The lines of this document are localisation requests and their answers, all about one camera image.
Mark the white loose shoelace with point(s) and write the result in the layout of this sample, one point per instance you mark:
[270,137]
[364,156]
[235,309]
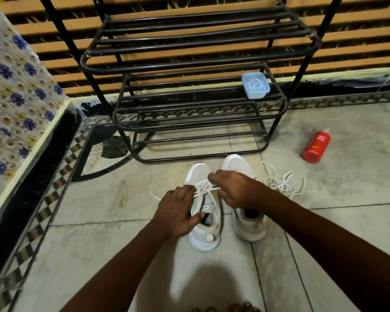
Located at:
[284,185]

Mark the person's right fingers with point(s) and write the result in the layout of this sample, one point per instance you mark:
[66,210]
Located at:
[218,181]

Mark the person's left hand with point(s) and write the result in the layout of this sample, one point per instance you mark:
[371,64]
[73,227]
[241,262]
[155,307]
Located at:
[174,214]

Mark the person's right hand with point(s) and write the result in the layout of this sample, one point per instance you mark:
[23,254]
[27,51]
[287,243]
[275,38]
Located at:
[242,191]

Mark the red spray bottle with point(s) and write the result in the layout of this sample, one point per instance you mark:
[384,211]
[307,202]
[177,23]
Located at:
[316,147]

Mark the person's left forearm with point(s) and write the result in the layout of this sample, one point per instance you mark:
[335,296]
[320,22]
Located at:
[117,272]

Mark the person's right forearm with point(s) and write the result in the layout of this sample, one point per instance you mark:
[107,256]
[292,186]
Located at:
[331,250]

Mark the white sneaker with lace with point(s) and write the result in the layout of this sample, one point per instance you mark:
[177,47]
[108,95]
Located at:
[200,238]

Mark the light blue plastic container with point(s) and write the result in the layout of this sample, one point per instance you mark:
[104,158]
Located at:
[255,85]

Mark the white unlaced sneaker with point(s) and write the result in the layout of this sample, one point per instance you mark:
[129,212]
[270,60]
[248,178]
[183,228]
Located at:
[248,225]

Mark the person's left thumb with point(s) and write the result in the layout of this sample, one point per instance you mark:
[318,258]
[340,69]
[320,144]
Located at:
[197,219]

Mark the white threaded shoelace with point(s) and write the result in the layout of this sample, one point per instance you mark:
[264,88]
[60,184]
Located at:
[203,186]

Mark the black metal shoe rack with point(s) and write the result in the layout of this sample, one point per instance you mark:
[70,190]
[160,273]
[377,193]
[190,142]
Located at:
[195,51]

